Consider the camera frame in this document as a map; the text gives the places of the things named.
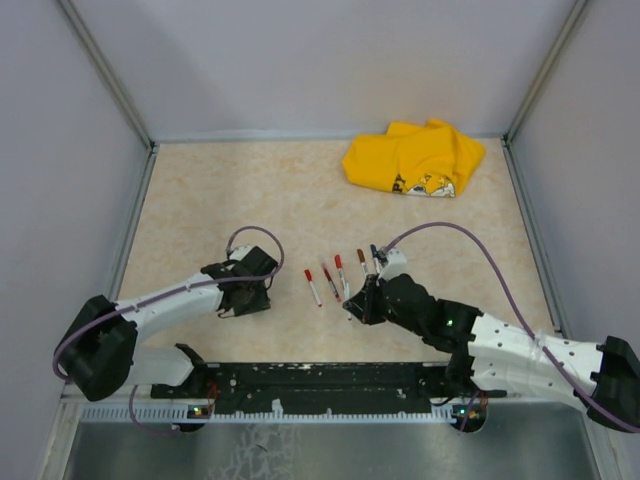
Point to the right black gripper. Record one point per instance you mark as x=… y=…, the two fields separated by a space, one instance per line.
x=363 y=304

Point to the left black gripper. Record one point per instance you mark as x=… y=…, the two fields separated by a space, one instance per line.
x=259 y=303

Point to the dark red pen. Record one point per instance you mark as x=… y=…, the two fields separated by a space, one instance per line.
x=330 y=280

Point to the white pen blue markings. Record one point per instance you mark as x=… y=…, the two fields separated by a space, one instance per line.
x=364 y=267

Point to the white pen red tip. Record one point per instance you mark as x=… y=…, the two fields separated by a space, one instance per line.
x=342 y=276

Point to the white pen red end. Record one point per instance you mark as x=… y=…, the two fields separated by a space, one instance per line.
x=315 y=293

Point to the black capped marker pen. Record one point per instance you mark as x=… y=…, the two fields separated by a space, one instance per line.
x=347 y=297

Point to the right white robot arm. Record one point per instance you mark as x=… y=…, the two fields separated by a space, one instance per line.
x=492 y=356

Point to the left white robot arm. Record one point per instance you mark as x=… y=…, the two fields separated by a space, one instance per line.
x=104 y=348

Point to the yellow folded t-shirt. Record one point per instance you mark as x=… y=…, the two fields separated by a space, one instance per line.
x=434 y=160

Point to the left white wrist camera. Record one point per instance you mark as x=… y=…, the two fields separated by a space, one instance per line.
x=239 y=253

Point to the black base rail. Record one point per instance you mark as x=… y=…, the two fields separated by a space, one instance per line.
x=318 y=388

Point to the white slotted cable duct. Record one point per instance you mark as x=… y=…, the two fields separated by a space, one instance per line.
x=180 y=413

